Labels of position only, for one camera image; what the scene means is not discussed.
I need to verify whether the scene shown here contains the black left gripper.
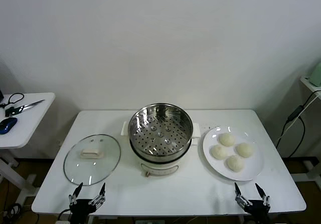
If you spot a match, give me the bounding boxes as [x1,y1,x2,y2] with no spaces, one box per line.
[69,182,106,215]

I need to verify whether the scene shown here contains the blue computer mouse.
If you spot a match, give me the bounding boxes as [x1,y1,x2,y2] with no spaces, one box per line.
[0,117,18,135]

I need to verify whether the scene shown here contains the glass lid with cream handle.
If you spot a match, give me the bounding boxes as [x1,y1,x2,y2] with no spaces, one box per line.
[63,134,121,186]

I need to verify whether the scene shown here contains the white side table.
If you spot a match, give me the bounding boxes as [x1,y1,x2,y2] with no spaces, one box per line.
[0,92,56,207]

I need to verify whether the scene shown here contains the white steamed baozi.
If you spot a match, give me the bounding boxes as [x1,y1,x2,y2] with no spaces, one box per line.
[209,144,229,160]
[219,133,236,147]
[224,155,245,173]
[235,142,255,158]

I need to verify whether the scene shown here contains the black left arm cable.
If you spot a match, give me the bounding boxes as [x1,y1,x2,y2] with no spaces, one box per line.
[56,208,74,222]

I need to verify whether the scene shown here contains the pale green appliance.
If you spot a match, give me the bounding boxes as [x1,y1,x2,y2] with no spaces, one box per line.
[308,61,321,87]

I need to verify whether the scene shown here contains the black floor cables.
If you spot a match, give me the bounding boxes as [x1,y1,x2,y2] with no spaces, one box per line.
[0,203,40,224]

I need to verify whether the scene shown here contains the perforated steel steamer basket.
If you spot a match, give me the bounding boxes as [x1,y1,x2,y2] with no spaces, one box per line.
[128,103,194,160]

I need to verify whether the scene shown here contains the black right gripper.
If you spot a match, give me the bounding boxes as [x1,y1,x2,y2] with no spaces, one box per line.
[234,182,271,217]

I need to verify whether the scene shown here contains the white cable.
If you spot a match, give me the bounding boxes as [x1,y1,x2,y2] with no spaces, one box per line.
[276,93,321,146]

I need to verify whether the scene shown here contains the black handled steel scissors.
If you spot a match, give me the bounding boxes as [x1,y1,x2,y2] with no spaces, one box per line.
[4,99,46,118]

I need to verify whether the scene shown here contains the white round plate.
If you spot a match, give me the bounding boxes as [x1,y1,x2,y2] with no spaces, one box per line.
[202,126,265,182]

